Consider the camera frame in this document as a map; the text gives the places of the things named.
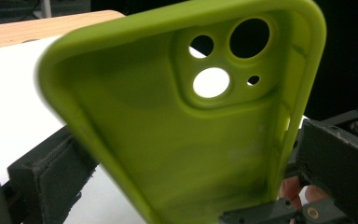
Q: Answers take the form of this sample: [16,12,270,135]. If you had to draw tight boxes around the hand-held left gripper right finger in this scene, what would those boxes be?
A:
[293,106,358,224]

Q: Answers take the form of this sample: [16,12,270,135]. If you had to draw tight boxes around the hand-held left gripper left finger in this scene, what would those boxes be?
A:
[7,124,101,224]

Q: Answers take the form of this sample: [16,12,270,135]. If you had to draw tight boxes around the green cartoon phone case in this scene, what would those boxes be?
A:
[34,0,328,224]

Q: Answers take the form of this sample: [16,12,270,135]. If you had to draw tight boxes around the white board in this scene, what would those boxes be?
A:
[0,35,147,224]

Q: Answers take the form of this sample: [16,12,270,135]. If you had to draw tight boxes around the light wooden table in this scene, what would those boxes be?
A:
[0,9,126,52]

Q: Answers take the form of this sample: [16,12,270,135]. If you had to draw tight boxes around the white metal desk frame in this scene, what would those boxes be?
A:
[32,0,52,20]

